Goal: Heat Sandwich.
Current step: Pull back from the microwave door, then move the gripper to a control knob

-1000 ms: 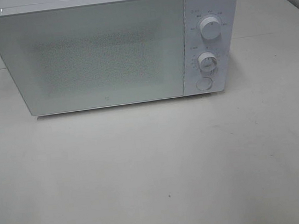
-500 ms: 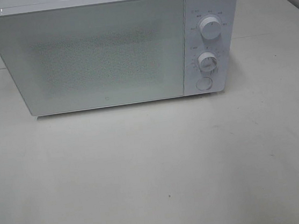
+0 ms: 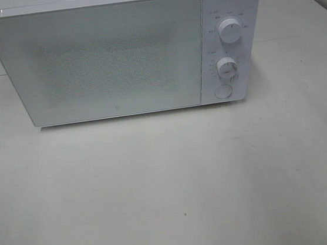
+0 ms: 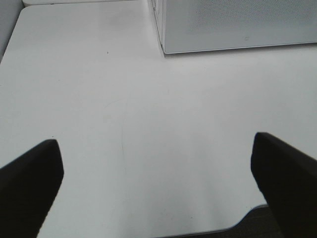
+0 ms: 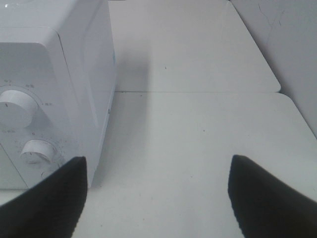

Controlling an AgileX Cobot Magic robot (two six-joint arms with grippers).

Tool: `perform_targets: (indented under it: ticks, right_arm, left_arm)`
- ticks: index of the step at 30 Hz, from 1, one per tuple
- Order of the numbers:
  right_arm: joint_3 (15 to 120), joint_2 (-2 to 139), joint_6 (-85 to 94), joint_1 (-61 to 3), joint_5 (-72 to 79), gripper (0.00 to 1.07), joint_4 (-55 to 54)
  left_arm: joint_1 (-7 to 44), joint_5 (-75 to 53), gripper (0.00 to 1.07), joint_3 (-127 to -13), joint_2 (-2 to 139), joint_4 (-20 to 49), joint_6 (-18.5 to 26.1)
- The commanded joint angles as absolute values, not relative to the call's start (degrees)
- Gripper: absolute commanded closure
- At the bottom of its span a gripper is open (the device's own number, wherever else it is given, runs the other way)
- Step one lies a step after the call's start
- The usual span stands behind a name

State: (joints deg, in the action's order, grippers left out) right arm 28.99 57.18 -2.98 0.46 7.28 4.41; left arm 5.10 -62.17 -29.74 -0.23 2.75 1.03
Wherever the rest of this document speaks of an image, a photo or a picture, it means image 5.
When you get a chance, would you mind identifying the white microwave oven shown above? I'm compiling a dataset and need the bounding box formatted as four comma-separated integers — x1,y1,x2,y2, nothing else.
0,0,116,189

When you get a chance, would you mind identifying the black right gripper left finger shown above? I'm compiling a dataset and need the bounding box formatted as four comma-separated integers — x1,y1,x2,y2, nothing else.
0,157,87,238

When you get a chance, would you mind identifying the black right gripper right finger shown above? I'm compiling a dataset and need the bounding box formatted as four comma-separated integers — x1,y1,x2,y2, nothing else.
228,155,317,238

